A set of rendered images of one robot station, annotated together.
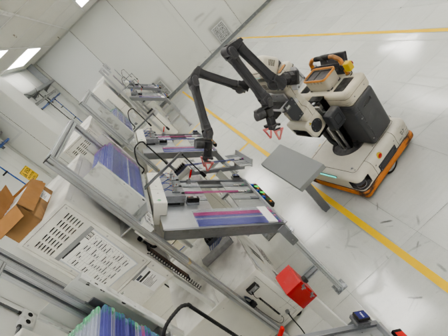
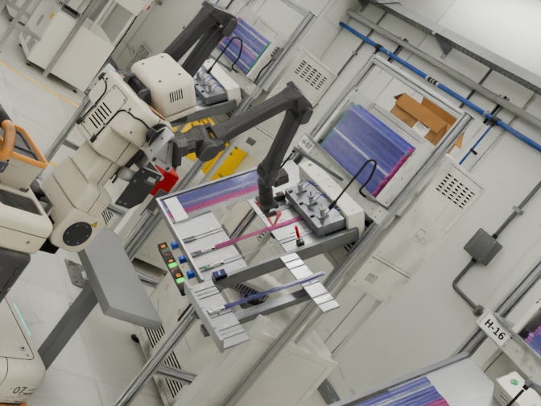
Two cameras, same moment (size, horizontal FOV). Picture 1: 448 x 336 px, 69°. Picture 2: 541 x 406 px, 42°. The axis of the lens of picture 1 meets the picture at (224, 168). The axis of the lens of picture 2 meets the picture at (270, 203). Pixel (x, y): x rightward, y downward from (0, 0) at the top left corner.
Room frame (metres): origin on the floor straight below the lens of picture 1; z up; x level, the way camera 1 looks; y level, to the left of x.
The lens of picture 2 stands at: (4.22, -1.77, 1.65)
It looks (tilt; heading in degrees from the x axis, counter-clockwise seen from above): 11 degrees down; 139
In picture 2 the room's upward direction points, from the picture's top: 38 degrees clockwise
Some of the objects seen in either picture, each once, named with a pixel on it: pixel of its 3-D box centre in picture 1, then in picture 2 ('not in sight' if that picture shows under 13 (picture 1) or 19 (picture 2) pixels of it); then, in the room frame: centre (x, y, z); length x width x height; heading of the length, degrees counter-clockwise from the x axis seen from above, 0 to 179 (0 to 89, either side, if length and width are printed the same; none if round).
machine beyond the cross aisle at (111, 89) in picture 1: (134, 109); not in sight; (6.86, 0.45, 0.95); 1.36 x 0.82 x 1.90; 88
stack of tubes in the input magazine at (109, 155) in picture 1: (117, 174); (371, 151); (1.92, 0.48, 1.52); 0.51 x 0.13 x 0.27; 178
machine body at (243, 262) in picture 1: (231, 289); (227, 345); (1.86, 0.60, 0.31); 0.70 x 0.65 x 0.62; 178
